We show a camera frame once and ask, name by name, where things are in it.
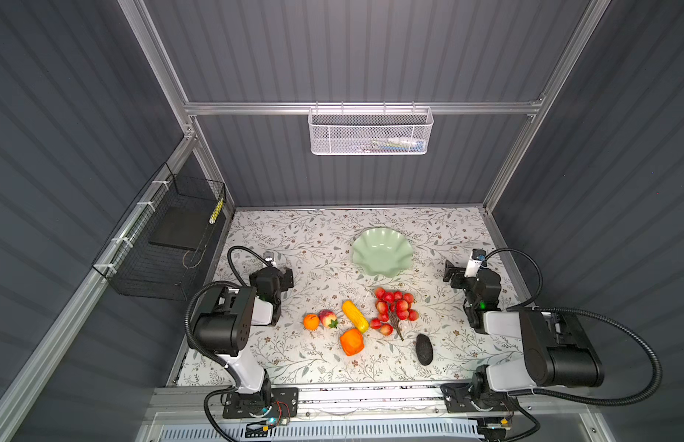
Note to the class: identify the small fake orange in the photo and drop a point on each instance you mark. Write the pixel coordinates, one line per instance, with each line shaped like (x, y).
(311, 322)

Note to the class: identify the dark fake avocado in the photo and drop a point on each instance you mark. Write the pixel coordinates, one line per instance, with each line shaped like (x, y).
(424, 350)

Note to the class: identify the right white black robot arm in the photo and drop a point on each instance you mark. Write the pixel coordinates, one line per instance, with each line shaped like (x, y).
(555, 348)

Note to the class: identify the white wire mesh basket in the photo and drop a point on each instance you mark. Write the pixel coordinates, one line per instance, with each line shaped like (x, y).
(342, 131)

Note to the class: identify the yellow marker in basket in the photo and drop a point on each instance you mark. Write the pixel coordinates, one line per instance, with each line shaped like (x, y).
(216, 212)

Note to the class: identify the black wire side basket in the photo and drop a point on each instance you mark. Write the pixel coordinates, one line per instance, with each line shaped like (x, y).
(135, 268)

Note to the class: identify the fake yellow banana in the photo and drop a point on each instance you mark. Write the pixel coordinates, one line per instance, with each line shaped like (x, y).
(355, 316)

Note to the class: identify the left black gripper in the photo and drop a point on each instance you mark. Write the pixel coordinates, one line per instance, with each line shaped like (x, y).
(283, 280)

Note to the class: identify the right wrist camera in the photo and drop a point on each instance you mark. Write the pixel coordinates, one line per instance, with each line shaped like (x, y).
(475, 263)

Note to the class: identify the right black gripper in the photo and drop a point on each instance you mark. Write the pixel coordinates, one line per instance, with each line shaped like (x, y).
(460, 275)

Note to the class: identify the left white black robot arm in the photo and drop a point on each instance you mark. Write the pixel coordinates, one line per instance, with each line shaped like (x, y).
(219, 321)

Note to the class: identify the green scalloped fruit bowl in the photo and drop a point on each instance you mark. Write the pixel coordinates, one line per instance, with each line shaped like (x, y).
(382, 251)

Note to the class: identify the markers in white basket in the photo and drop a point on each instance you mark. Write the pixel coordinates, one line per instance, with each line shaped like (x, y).
(400, 145)

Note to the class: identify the black pad in basket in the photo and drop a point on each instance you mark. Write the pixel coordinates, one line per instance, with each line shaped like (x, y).
(181, 229)

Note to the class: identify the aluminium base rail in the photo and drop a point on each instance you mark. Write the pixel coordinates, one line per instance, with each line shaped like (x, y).
(411, 411)

